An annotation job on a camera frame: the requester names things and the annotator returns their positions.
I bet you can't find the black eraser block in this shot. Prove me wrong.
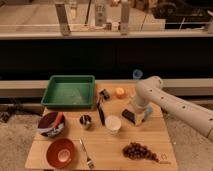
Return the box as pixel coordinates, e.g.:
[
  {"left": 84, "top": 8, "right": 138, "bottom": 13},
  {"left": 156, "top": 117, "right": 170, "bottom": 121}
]
[{"left": 122, "top": 109, "right": 135, "bottom": 123}]

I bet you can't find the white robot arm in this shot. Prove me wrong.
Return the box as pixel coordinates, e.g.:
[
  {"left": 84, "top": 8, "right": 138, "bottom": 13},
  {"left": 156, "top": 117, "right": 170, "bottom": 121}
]
[{"left": 132, "top": 76, "right": 213, "bottom": 142}]

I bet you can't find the white plastic cup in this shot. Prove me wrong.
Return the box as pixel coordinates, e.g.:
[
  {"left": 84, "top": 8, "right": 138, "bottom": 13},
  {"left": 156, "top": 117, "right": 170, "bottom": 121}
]
[{"left": 105, "top": 115, "right": 121, "bottom": 134}]

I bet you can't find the blue cup in background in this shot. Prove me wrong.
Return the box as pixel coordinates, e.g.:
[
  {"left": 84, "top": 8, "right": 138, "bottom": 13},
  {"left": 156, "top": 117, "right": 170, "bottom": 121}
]
[{"left": 132, "top": 69, "right": 143, "bottom": 80}]

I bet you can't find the small metal cup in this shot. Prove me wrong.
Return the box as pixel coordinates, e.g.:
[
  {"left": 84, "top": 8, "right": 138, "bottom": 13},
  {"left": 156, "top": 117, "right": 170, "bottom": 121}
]
[{"left": 79, "top": 115, "right": 92, "bottom": 130}]

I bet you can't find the blue sponge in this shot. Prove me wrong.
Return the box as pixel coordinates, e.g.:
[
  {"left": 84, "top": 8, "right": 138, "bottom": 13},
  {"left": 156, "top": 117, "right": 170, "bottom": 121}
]
[{"left": 145, "top": 106, "right": 153, "bottom": 120}]

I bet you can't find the orange fruit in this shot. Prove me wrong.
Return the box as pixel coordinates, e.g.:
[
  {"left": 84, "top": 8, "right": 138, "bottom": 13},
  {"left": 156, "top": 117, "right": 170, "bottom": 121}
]
[{"left": 115, "top": 87, "right": 126, "bottom": 99}]

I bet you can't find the bunch of dark grapes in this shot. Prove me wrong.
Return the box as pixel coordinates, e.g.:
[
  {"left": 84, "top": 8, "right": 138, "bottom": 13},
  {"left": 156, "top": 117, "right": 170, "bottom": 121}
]
[{"left": 122, "top": 142, "right": 159, "bottom": 162}]

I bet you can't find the small black clip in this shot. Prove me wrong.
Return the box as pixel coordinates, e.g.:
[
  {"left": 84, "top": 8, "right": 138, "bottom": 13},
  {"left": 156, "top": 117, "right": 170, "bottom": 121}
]
[{"left": 99, "top": 89, "right": 110, "bottom": 100}]

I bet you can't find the metal fork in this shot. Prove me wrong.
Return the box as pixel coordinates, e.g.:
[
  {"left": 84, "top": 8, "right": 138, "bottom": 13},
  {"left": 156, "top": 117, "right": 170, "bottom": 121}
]
[{"left": 79, "top": 139, "right": 94, "bottom": 169}]

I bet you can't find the green plastic tray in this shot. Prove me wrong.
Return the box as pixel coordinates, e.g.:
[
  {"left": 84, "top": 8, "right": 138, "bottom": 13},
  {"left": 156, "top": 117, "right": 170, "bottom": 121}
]
[{"left": 41, "top": 75, "right": 95, "bottom": 109}]

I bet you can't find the red bowl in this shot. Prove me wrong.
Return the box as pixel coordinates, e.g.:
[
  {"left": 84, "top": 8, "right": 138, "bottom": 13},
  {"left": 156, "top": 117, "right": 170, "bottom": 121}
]
[{"left": 46, "top": 138, "right": 75, "bottom": 169}]

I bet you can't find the dark patterned bowl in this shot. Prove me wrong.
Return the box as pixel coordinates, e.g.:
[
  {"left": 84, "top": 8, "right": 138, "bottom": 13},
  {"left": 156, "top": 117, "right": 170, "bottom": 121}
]
[{"left": 37, "top": 112, "right": 65, "bottom": 137}]

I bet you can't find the black handled brush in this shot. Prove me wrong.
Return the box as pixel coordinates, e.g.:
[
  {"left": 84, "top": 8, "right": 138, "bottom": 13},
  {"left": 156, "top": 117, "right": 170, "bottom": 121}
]
[{"left": 96, "top": 95, "right": 105, "bottom": 126}]

